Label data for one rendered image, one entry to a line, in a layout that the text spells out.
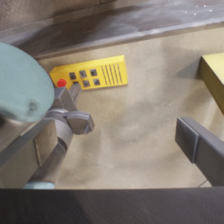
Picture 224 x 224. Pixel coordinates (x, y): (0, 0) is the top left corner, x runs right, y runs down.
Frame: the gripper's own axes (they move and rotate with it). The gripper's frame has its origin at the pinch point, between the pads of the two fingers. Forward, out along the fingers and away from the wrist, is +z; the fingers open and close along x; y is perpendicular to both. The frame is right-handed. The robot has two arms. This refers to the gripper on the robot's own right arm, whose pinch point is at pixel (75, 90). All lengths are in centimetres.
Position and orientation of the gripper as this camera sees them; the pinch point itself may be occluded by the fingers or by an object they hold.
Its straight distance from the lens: 53.6
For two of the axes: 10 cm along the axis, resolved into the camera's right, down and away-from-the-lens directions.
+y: -9.7, 0.9, 2.3
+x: 2.2, 7.5, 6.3
